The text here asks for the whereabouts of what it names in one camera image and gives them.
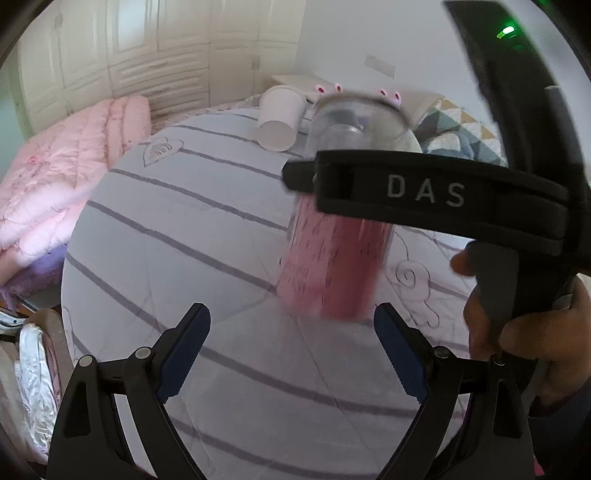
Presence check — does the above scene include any clear cup pink insert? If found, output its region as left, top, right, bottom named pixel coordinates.
left=276, top=92, right=421, bottom=320

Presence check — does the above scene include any white paper cup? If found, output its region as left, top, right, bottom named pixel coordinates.
left=254, top=85, right=308, bottom=152

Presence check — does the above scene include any person's right hand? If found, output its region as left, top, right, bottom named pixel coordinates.
left=464, top=277, right=590, bottom=406

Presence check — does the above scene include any beige clothes pile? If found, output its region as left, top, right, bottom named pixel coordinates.
left=1, top=309, right=73, bottom=465

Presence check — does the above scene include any right pink bunny plush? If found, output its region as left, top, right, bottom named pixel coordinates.
left=380, top=89, right=402, bottom=107

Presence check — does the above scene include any pink bunny plush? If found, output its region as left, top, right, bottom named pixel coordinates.
left=315, top=83, right=342, bottom=95
left=380, top=89, right=402, bottom=107

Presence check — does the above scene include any left pink bunny plush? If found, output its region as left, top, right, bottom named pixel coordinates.
left=315, top=83, right=342, bottom=95

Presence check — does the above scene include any purple folded blanket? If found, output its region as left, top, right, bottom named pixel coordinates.
left=1, top=244, right=67, bottom=310

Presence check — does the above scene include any folded pink quilt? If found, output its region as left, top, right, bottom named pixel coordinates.
left=1, top=95, right=151, bottom=284

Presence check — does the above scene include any striped grey white tablecloth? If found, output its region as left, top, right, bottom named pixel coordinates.
left=60, top=106, right=491, bottom=480

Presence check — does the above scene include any heart patterned bedsheet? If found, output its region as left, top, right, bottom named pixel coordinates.
left=151, top=94, right=262, bottom=134

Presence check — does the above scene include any cream white wardrobe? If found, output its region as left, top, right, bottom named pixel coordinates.
left=17, top=0, right=305, bottom=132

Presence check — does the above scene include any white wall socket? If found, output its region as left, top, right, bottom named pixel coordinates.
left=365, top=55, right=396, bottom=79

